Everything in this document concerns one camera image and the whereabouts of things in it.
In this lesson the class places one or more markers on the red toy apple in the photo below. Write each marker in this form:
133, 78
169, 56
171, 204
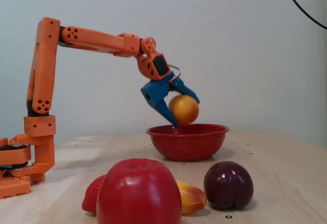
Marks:
139, 193

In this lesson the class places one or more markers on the orange robot base mount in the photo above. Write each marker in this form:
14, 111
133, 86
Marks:
14, 155

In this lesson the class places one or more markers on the yellow-red fruit slice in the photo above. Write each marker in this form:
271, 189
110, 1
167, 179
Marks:
191, 198

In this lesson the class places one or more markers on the red speckled bowl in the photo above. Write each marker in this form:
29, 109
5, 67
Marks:
189, 142

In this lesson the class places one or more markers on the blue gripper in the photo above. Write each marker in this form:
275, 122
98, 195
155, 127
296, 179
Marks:
154, 94

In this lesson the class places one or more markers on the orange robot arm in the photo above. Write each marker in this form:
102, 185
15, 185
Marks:
42, 68

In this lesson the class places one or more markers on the dark purple toy plum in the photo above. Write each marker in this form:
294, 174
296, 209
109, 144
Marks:
228, 185

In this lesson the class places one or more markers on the orange yellow toy peach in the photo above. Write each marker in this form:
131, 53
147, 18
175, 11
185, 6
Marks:
184, 110

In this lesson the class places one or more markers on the red toy strawberry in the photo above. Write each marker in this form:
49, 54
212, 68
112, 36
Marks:
90, 196

